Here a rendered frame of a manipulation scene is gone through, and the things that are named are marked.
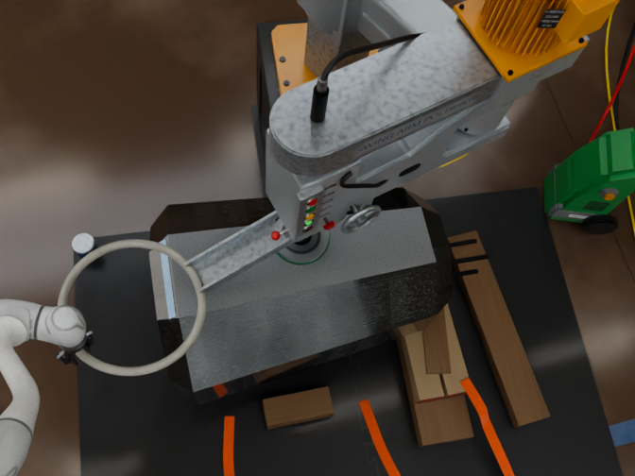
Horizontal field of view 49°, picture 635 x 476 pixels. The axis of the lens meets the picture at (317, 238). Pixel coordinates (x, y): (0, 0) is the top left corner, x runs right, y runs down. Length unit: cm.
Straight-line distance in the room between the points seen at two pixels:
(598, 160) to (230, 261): 185
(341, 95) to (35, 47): 260
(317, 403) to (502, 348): 92
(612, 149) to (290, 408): 188
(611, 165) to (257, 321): 180
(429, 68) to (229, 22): 232
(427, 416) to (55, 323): 178
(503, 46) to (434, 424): 182
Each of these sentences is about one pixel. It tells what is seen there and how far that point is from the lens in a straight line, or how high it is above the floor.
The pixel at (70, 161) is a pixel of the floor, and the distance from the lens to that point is 383.
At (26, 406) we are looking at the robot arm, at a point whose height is 150.
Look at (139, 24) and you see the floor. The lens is 423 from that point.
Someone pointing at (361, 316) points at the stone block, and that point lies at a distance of 271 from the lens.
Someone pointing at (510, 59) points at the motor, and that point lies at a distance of 208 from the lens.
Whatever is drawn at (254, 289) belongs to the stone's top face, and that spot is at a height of 80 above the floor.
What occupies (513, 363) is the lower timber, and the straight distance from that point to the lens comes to 345.
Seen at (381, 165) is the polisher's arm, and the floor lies 137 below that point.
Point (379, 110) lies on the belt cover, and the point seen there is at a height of 167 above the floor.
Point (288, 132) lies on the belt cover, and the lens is 185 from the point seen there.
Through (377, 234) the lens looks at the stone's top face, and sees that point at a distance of 270.
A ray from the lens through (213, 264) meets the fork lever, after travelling 251.
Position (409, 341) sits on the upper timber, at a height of 21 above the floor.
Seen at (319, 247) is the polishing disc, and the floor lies 83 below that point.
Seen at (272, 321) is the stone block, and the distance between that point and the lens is 263.
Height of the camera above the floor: 327
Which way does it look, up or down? 68 degrees down
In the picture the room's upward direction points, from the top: 11 degrees clockwise
